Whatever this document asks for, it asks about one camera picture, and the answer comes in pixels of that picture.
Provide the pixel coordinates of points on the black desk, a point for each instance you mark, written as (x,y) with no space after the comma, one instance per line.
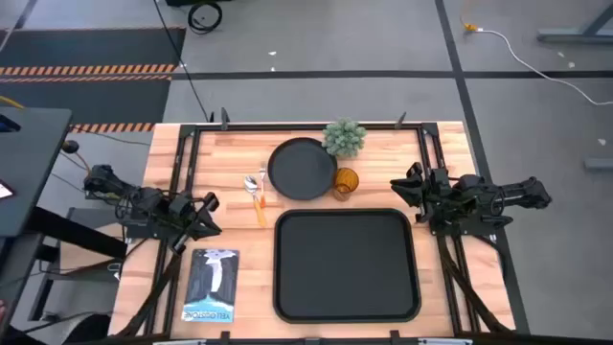
(29,163)

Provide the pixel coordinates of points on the grey floor block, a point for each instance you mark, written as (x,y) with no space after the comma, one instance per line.
(598,164)

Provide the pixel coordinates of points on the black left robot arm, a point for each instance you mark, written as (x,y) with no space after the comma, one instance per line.
(143,199)

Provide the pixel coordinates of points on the black clamp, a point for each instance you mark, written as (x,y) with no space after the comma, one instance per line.
(224,119)
(224,337)
(394,336)

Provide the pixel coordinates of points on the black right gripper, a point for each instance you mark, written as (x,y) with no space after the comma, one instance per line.
(435,194)

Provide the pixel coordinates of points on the black round plate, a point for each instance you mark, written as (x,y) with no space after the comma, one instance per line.
(301,168)

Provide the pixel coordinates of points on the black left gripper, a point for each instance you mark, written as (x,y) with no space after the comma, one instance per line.
(184,215)

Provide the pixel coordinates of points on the Yellowstone book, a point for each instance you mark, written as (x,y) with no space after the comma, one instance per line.
(211,285)

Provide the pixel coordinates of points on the yellow plug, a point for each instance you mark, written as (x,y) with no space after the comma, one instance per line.
(470,28)

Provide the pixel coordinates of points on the grey table foot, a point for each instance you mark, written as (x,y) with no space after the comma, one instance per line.
(570,34)

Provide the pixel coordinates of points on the green succulent in white pot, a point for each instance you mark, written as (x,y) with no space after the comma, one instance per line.
(343,138)

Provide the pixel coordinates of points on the black aluminium table frame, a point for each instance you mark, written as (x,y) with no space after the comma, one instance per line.
(306,127)

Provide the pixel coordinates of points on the amber glass cup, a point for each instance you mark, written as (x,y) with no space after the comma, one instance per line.
(346,183)

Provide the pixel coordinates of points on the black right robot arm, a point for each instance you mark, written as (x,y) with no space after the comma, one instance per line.
(517,191)

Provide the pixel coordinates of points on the black hazard-striped floor mat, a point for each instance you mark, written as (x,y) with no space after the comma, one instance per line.
(86,48)

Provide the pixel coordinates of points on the black round device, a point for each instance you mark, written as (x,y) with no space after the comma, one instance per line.
(70,146)

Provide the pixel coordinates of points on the black rectangular tray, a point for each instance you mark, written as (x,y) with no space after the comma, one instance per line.
(347,266)

